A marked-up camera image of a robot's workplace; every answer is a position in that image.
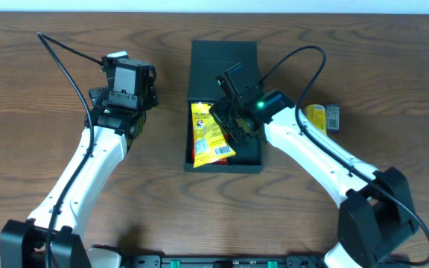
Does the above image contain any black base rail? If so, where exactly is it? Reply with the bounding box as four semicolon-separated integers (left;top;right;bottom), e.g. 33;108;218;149
87;254;411;268

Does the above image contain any dark green box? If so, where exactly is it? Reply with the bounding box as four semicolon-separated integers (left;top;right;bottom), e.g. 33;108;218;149
184;40;263;173

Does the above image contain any red Hacks candy bag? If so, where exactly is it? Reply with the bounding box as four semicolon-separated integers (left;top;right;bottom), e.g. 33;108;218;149
192;135;235;168

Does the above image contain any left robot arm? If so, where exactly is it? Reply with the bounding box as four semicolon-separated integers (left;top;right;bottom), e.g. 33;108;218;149
0;51;158;267

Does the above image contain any small dark blue box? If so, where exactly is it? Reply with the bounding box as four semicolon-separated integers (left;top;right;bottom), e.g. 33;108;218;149
325;104;340;133

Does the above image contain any yellow snack packet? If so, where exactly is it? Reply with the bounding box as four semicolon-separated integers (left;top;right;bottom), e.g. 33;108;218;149
191;102;236;168

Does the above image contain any yellow cylindrical container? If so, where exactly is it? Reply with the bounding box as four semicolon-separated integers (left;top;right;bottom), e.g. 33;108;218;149
304;104;327;135

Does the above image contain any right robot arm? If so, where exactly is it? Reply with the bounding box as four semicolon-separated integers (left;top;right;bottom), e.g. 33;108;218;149
210;64;419;267

